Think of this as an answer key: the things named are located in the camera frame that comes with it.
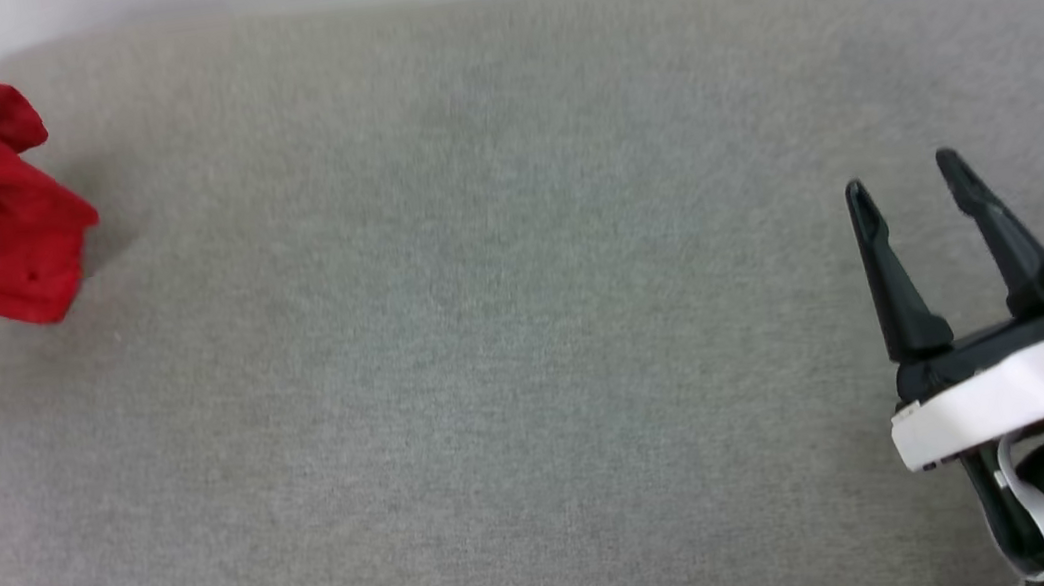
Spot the grey fabric sofa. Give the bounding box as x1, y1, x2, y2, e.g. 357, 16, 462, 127
0, 0, 1044, 586

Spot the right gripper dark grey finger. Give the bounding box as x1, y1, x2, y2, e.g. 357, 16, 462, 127
934, 135, 1044, 326
843, 167, 958, 368

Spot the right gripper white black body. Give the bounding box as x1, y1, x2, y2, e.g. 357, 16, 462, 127
878, 309, 1044, 476

